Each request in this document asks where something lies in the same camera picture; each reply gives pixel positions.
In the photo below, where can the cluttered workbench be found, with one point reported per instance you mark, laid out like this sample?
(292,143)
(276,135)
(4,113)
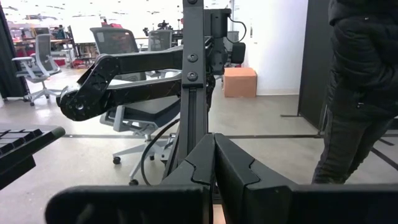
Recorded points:
(59,34)

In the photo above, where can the person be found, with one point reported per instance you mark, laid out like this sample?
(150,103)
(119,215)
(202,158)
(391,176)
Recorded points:
(360,77)

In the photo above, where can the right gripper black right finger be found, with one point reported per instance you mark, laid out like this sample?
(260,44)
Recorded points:
(280,205)

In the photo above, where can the black rounded pad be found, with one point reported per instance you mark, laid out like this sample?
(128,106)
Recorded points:
(238,53)

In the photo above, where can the grey mesh office chair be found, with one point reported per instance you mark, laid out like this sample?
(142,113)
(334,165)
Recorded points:
(159,40)

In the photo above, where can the grey mesh chair dark seat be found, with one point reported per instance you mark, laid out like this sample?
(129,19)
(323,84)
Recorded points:
(115,40)

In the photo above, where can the black aluminium frame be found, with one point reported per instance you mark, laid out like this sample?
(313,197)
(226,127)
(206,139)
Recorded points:
(192,102)

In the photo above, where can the brown cardboard box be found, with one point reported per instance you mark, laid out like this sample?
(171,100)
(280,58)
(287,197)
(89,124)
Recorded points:
(240,82)

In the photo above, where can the black curtain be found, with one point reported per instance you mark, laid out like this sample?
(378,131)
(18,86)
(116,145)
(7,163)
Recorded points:
(7,62)

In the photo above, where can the black mount head box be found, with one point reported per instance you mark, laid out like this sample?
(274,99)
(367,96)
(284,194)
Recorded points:
(217,23)

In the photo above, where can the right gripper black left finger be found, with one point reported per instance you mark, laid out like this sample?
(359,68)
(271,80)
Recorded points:
(133,205)

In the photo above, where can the white office chair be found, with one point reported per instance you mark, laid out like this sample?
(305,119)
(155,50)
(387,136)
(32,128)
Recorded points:
(43,49)

